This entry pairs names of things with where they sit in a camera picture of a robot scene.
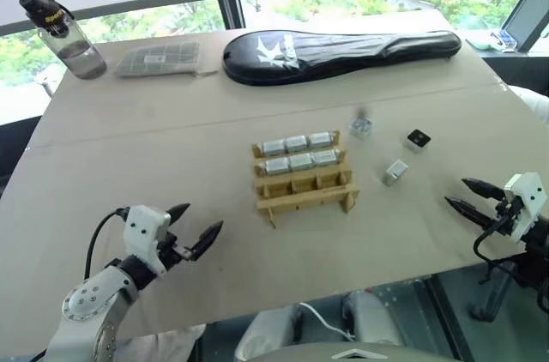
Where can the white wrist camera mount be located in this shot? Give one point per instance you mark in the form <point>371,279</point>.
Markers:
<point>143,229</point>
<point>525,203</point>

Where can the black racket case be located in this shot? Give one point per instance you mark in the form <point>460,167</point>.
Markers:
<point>334,57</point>

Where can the small black-top cube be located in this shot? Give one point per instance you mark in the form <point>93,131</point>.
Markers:
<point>418,140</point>

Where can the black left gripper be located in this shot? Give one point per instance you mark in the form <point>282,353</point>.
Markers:
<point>169,250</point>

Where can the dark framed monitor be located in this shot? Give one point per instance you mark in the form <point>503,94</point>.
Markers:
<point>529,14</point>

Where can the dark rounded robot torso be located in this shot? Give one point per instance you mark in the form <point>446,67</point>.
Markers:
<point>373,352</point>

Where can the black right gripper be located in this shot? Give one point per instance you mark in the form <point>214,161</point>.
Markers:
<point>505,218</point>

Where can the white cloth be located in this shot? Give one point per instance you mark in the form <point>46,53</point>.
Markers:
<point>534,102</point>

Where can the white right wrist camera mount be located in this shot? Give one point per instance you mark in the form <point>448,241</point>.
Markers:
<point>525,203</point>

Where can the wooden slotted rack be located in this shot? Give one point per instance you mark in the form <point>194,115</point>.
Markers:
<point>300,194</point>

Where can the pale green item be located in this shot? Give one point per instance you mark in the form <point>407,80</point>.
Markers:
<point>484,44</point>

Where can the clear water bottle black lid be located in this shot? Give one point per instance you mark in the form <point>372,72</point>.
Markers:
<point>73,42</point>

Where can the clear plastic compartment box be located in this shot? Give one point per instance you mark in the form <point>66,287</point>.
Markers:
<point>158,58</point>

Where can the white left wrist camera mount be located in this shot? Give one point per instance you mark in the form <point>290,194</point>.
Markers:
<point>143,229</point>

